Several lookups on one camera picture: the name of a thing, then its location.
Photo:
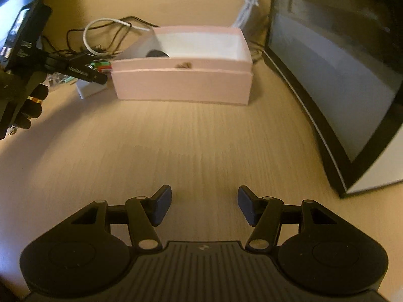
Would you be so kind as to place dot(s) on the pink cardboard box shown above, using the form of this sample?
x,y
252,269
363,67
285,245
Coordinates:
x,y
182,85

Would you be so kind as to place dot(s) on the white charger plug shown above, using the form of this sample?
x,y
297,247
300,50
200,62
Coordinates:
x,y
89,89

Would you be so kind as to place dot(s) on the black cylinder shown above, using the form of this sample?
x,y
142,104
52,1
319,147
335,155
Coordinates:
x,y
157,53

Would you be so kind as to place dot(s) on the person's left hand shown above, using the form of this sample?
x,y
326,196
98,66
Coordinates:
x,y
33,103

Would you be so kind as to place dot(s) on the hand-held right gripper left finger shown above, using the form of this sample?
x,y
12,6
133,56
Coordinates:
x,y
162,204

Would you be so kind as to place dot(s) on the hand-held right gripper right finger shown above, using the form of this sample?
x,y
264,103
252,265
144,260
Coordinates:
x,y
247,204

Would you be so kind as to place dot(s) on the glass panel computer case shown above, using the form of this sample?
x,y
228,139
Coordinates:
x,y
330,69

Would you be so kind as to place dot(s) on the small brown item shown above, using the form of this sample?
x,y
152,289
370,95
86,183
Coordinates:
x,y
184,66

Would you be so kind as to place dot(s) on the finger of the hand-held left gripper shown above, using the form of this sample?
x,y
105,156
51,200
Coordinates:
x,y
78,69

